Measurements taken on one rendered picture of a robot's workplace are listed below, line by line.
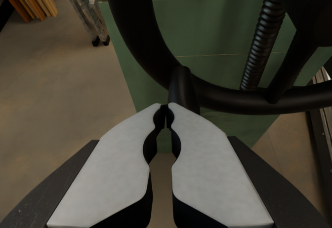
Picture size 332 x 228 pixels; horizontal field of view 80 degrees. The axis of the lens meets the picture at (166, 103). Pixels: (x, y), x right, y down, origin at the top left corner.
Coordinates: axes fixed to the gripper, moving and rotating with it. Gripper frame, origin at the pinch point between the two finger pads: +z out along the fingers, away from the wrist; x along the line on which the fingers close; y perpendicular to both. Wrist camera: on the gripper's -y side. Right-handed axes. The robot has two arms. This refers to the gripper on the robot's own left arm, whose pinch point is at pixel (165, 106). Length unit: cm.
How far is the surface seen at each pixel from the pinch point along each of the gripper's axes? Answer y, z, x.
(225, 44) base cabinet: 2.3, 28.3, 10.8
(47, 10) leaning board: -2, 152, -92
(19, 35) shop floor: 12, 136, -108
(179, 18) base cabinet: -3.1, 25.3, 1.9
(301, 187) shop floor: 63, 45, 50
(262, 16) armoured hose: -4.0, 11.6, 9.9
